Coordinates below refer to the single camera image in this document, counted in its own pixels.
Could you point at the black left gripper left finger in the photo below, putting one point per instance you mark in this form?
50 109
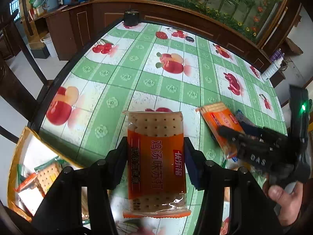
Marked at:
61 209

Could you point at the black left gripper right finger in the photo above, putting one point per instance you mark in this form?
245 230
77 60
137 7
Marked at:
250 211

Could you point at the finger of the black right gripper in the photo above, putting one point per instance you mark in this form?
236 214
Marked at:
228 136

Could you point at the blue cracker pack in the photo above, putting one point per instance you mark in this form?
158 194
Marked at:
243 119

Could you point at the small orange cracker pack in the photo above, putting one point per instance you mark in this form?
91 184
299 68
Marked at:
218 114

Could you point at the long orange cracker pack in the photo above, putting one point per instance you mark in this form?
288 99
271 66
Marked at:
156 165

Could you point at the square cracker pack green wrapper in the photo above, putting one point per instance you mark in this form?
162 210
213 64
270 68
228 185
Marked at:
48 172

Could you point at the orange soda cracker pack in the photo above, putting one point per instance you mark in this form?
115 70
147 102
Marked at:
29 183

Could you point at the person's right hand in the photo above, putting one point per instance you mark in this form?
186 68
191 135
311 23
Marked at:
290 203

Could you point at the white spray bottle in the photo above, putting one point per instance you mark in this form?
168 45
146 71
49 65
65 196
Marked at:
272 69

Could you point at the purple bottle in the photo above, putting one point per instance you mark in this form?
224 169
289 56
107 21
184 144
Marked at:
276 55

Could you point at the green fruit pattern tablecloth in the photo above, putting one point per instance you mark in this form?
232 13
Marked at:
153 67

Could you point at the dark wooden chair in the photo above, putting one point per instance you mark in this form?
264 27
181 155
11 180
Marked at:
12 89

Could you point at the black cup on table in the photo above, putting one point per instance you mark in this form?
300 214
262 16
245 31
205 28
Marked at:
131 18

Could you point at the white plastic bucket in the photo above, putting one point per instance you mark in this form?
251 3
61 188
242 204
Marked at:
47 40

